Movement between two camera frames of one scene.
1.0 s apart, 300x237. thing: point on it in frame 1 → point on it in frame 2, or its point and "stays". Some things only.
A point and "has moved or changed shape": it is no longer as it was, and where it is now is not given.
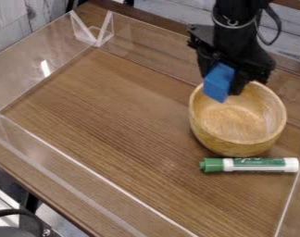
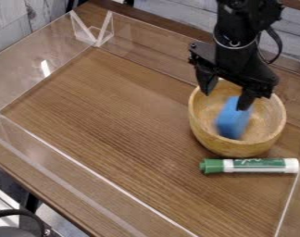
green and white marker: (250, 165) stays
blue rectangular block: (216, 81) has moved or changed shape
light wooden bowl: (242, 126) stays
